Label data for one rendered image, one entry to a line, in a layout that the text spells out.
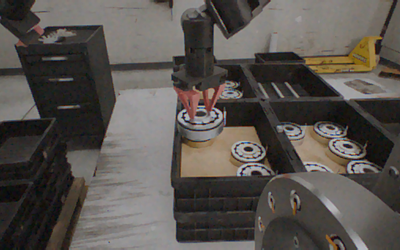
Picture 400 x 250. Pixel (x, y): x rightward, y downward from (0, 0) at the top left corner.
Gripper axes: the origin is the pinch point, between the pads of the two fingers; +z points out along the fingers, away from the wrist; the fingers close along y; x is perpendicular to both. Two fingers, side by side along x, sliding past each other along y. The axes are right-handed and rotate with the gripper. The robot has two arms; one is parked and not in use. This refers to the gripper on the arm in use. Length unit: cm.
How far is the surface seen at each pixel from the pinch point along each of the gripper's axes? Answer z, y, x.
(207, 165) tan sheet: 22.6, -6.8, -5.3
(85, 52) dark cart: 21, -20, -145
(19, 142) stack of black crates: 55, 34, -118
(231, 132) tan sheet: 22.8, -25.0, -13.5
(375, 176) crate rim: 13.1, -25.5, 30.2
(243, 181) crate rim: 13.1, -1.8, 12.4
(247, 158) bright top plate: 19.9, -15.4, 2.1
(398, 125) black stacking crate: 24, -76, 22
